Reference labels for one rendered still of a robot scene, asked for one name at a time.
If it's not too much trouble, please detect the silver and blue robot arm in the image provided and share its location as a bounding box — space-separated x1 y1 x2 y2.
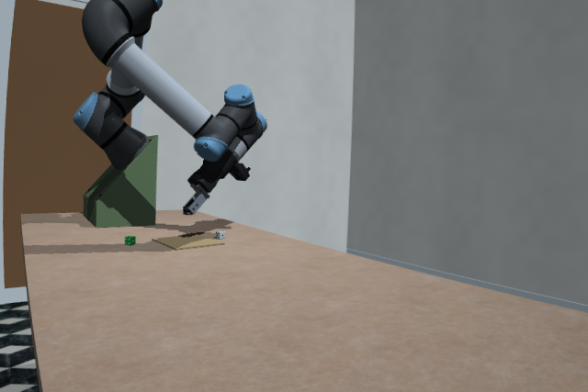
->
73 0 267 171

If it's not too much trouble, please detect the tan flat mat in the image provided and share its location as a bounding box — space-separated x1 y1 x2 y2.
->
152 234 225 250

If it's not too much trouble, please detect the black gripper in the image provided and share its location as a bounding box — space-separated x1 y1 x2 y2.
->
184 137 251 214

